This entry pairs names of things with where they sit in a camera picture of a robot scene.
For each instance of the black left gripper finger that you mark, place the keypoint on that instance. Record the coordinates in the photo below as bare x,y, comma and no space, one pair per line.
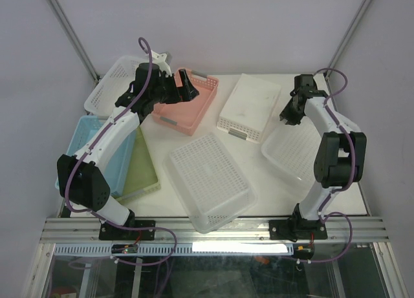
184,80
187,92

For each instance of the white slotted cable duct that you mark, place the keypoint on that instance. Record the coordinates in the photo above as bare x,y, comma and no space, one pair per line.
180,249

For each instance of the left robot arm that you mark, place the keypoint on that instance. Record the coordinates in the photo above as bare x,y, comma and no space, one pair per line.
81,176

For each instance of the left aluminium corner post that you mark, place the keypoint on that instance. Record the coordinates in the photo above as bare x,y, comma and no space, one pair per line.
73,38

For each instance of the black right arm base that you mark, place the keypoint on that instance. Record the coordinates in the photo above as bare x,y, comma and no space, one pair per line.
297,228

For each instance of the translucent white shallow basket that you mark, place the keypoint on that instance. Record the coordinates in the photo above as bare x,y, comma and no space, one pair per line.
114,83

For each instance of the right aluminium corner post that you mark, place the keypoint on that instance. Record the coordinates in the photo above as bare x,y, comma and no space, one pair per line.
349,33

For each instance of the aluminium front rail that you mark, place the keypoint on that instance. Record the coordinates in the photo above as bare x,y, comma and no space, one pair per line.
244,229

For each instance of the aluminium corner post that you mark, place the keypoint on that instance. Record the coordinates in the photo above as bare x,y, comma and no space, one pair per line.
349,33
73,38

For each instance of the cream white small basket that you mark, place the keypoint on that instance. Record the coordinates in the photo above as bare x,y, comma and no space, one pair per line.
249,108

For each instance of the large white perforated basket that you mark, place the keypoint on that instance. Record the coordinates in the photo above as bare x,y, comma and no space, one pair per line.
209,183

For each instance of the light blue plastic basket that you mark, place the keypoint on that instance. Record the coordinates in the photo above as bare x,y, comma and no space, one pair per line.
109,143

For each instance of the pink plastic basket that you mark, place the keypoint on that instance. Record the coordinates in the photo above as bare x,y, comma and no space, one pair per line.
185,117

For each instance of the yellow green plastic basket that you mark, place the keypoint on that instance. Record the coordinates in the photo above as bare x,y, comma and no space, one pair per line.
142,178

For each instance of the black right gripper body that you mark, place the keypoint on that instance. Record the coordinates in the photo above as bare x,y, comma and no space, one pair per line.
293,95

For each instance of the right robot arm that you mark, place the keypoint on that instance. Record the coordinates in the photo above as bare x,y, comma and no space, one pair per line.
340,158

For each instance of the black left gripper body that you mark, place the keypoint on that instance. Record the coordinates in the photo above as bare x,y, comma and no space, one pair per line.
166,92

